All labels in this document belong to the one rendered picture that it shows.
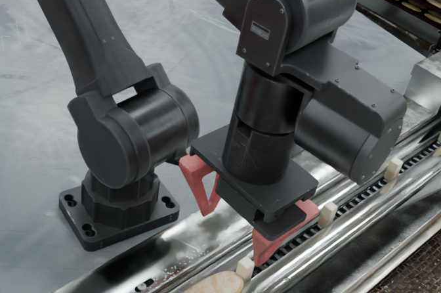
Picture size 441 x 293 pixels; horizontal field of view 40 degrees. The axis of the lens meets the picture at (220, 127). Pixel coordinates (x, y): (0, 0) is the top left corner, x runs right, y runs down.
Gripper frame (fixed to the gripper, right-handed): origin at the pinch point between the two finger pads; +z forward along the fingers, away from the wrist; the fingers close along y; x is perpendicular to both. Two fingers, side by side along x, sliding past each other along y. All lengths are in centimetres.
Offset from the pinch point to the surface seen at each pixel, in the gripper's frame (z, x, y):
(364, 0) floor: 94, -244, 127
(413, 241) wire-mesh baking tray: 2.3, -17.0, -10.8
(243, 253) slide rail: 6.7, -3.8, 0.8
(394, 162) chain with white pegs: 4.6, -29.2, -1.0
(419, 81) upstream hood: 2.1, -45.3, 6.5
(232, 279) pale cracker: 5.8, 0.2, -1.4
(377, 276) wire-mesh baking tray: 2.2, -9.7, -11.2
